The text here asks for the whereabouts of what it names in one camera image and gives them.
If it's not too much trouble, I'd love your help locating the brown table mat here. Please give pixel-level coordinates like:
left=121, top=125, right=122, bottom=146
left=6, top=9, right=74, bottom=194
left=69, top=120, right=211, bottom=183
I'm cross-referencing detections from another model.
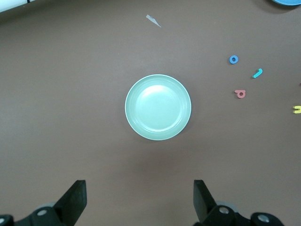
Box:
left=0, top=0, right=301, bottom=226

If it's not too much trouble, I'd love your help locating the blue plate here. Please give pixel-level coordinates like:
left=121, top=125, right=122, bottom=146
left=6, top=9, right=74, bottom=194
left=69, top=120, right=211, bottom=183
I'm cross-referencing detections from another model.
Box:
left=270, top=0, right=301, bottom=6

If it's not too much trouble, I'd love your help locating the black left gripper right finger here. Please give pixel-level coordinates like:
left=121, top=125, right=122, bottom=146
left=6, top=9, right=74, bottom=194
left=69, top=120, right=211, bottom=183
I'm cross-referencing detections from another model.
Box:
left=194, top=180, right=250, bottom=226

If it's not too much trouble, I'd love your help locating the light green plate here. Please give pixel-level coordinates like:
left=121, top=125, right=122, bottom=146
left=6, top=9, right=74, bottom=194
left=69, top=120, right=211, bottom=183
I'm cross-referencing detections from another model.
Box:
left=124, top=74, right=192, bottom=141

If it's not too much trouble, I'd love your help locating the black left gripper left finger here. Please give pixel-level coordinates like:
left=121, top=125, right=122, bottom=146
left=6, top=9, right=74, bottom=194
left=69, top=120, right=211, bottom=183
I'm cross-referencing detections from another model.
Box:
left=23, top=180, right=87, bottom=226

